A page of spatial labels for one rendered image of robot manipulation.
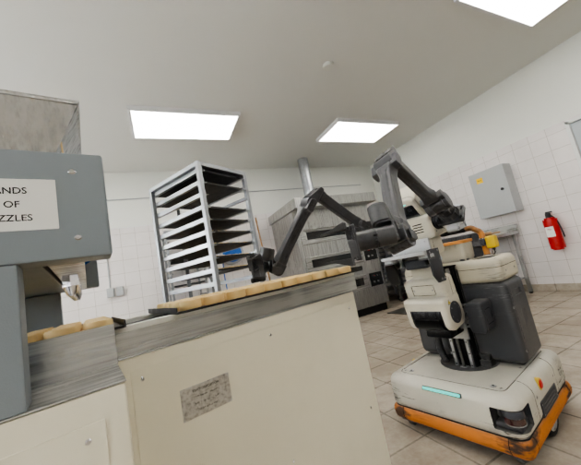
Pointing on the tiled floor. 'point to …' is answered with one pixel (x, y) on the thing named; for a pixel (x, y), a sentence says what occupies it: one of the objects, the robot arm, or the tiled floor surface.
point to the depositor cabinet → (66, 425)
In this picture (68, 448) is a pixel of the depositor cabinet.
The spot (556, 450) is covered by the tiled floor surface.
